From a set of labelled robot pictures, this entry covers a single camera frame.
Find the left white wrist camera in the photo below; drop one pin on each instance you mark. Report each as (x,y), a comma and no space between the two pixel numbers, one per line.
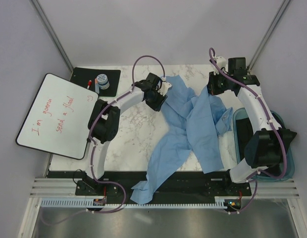
(164,86)

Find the white slotted cable duct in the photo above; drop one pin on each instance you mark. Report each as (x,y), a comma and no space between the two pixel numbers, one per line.
(93,203)

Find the black mat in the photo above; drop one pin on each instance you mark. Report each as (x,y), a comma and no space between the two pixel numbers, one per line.
(81,76)

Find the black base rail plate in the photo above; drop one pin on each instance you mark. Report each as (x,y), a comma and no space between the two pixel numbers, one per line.
(181,187)

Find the white dry-erase board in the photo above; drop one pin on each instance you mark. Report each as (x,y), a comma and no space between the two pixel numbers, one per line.
(57,121)

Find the light blue long sleeve shirt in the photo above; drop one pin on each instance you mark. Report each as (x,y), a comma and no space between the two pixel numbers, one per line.
(195,123)

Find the red white marker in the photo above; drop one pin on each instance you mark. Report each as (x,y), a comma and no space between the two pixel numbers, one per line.
(89,84)

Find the teal plastic bin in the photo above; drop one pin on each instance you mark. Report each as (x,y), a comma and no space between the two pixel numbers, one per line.
(240,114)

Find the blue white round container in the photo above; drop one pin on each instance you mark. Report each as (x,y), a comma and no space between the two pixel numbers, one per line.
(102,81)

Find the light blue marker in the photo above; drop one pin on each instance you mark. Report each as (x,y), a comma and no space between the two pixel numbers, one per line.
(96,86)

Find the black clothes in bin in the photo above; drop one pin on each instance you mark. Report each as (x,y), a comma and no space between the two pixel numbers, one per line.
(243,131)

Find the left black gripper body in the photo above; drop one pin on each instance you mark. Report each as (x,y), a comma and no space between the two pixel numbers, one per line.
(156,99)

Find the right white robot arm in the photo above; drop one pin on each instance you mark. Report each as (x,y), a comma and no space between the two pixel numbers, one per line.
(266,151)

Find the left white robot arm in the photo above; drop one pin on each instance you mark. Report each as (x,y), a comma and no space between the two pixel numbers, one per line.
(105,118)

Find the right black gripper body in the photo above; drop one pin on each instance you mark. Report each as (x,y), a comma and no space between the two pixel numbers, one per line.
(220,83)

